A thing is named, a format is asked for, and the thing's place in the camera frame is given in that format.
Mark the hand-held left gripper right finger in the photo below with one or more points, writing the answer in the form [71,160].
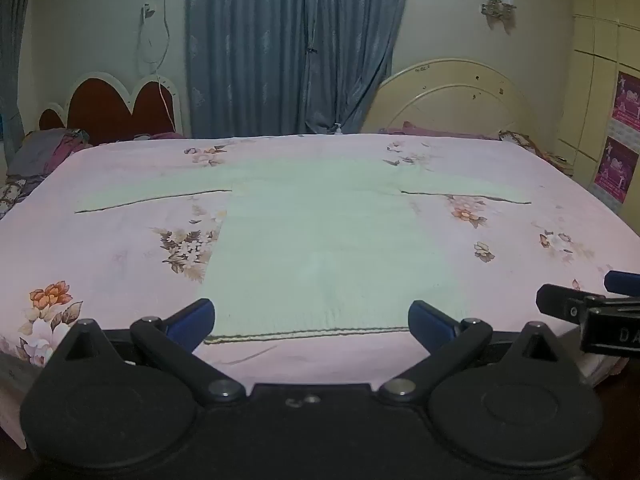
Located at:
[431,321]

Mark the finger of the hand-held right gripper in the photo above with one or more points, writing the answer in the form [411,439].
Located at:
[622,281]
[562,301]

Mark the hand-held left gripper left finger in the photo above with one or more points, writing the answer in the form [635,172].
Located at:
[192,319]

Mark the light green knitted sweater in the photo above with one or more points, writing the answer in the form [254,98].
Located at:
[320,240]

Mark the pile of dark clothes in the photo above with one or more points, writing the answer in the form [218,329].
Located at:
[47,152]

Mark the bed with pink floral sheet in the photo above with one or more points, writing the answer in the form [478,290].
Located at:
[125,240]

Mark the patterned quilt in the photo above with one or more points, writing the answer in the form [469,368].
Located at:
[530,146]

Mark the purple pillow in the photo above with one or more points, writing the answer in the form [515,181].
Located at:
[160,135]

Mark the pink cloth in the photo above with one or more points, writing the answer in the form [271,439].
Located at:
[440,131]

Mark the cream wardrobe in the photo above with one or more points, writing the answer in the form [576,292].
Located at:
[597,80]

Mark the cream round headboard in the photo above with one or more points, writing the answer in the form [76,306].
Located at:
[450,97]

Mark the red heart-shaped headboard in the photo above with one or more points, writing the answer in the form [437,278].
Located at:
[117,102]

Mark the blue-grey curtain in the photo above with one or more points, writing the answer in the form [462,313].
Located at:
[295,45]

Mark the teal curtain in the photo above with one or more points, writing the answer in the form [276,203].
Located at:
[11,55]

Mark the pink wall poster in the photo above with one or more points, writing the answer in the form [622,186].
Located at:
[627,102]
[616,167]

